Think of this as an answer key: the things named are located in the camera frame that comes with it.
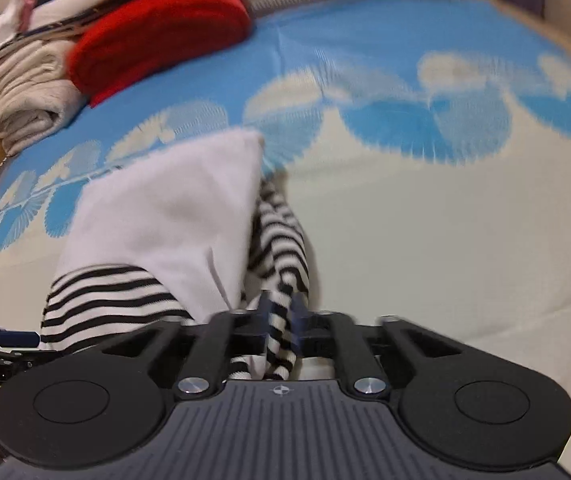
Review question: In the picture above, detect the striped hoodie with white vest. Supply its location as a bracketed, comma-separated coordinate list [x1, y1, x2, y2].
[40, 128, 310, 380]

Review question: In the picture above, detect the stack of folded clothes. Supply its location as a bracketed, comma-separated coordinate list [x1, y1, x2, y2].
[0, 0, 202, 61]

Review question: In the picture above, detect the blue patterned bed sheet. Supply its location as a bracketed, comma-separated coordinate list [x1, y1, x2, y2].
[0, 0, 571, 361]

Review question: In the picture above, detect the cream folded blanket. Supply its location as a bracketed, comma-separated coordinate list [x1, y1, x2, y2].
[0, 40, 86, 156]

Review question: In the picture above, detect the red folded blanket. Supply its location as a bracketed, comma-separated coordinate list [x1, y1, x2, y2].
[67, 0, 253, 106]

